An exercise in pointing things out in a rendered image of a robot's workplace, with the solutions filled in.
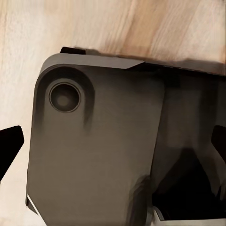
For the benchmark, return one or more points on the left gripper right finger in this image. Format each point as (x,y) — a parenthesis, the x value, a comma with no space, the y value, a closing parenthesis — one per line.
(218,139)

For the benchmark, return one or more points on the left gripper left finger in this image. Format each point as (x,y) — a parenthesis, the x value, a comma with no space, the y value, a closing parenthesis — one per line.
(11,141)

